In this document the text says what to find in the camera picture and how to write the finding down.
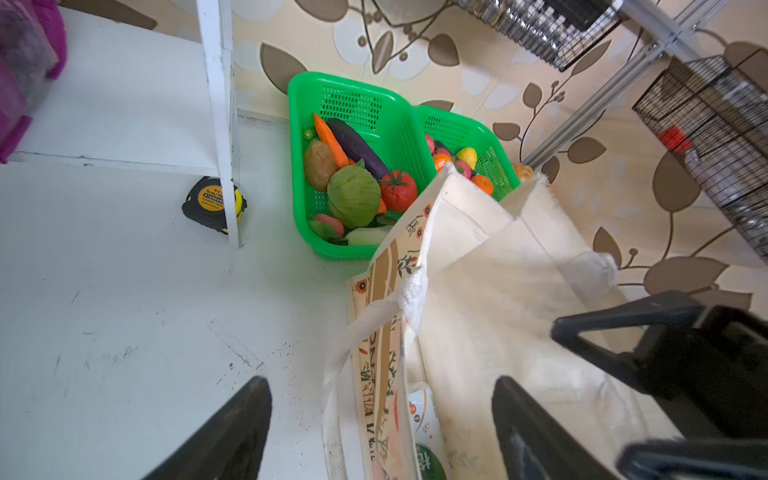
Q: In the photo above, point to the white-green cucumber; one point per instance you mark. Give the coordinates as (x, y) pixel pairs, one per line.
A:
(371, 236)

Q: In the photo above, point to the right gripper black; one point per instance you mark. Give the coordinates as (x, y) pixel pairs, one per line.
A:
(705, 366)

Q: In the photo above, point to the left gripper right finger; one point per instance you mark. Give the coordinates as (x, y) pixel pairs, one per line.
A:
(533, 444)

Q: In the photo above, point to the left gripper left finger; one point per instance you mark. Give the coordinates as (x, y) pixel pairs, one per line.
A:
(230, 445)

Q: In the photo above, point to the yellow black tape measure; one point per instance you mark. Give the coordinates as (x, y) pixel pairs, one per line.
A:
(204, 204)

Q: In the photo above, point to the green basket with fruit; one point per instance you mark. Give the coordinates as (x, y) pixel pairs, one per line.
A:
(456, 132)

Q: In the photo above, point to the purple eggplant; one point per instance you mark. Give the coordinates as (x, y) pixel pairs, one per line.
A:
(356, 148)

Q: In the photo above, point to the black wire basket right wall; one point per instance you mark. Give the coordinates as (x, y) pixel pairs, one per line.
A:
(720, 102)

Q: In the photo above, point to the red-capped bottle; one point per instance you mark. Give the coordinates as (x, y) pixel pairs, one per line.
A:
(675, 140)

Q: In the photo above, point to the orange carrot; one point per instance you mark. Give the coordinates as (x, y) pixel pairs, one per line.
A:
(325, 135)

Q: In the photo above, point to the white two-tier shelf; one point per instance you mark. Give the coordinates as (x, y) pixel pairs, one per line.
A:
(136, 99)

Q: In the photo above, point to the red tomato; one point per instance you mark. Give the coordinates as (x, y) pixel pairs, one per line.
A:
(398, 191)

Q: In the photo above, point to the magenta snack bag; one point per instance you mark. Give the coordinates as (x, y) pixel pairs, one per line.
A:
(33, 53)

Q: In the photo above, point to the brown potato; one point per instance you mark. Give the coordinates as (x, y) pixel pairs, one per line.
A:
(319, 165)

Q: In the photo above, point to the cream canvas tote bag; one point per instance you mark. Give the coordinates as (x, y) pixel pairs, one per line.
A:
(462, 291)

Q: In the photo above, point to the green cabbage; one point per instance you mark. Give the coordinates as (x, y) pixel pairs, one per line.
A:
(354, 196)

